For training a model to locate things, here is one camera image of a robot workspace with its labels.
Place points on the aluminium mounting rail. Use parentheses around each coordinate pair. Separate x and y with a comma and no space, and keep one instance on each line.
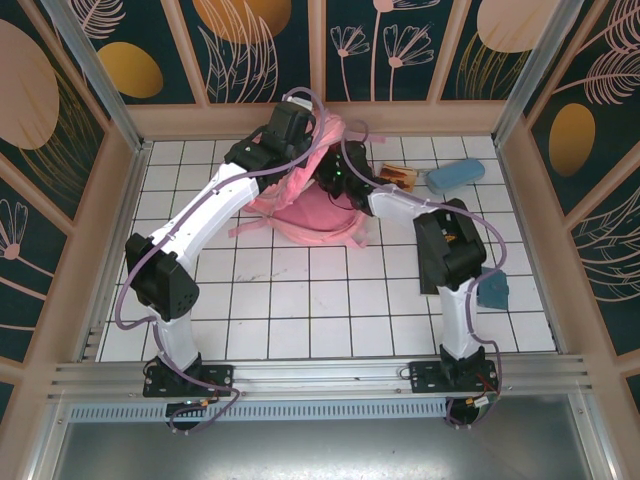
(320,375)

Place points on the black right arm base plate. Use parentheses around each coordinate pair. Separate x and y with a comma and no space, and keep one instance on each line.
(425,377)

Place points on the black book with yellow title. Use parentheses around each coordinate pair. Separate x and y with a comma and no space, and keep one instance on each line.
(427,280)

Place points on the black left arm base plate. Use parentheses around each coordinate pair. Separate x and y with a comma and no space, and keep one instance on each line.
(220,377)

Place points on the aluminium frame post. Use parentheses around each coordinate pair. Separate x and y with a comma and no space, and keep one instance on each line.
(100,75)
(537,75)

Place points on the dark blue cloth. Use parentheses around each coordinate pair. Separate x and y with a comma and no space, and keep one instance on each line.
(495,295)

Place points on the light blue pencil case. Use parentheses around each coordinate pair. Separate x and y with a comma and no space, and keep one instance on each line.
(455,175)

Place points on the pink backpack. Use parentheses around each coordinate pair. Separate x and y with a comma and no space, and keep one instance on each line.
(320,215)

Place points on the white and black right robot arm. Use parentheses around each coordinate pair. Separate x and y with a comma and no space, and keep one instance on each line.
(457,320)

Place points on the aluminium side rail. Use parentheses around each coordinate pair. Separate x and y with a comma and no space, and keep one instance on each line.
(520,200)
(131,190)

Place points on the grey metal sheet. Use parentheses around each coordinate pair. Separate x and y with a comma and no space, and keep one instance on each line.
(320,450)

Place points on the yellow power connector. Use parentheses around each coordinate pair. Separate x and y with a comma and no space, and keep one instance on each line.
(206,401)
(471,401)

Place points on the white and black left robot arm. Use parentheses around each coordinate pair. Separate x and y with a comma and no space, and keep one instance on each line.
(220,200)

